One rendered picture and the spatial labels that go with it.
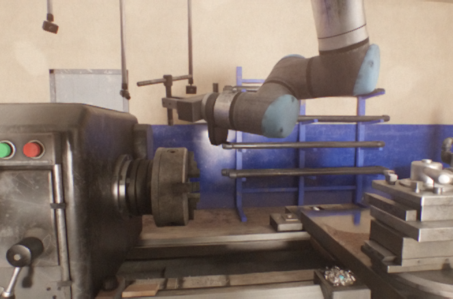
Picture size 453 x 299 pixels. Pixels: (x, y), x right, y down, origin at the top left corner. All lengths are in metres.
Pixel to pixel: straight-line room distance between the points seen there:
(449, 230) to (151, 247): 0.88
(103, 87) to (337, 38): 3.76
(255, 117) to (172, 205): 0.35
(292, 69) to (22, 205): 0.63
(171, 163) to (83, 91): 3.53
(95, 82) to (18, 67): 1.13
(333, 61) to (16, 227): 0.71
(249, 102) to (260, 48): 3.59
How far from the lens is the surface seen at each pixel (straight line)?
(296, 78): 0.56
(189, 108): 0.57
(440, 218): 0.75
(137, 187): 0.75
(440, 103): 5.59
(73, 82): 4.25
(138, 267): 1.11
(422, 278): 0.73
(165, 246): 1.01
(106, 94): 4.03
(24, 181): 0.64
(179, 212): 0.72
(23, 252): 0.61
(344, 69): 0.52
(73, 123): 0.60
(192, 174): 0.82
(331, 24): 0.50
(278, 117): 0.48
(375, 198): 0.77
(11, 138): 0.62
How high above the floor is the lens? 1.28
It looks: 5 degrees down
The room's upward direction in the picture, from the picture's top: straight up
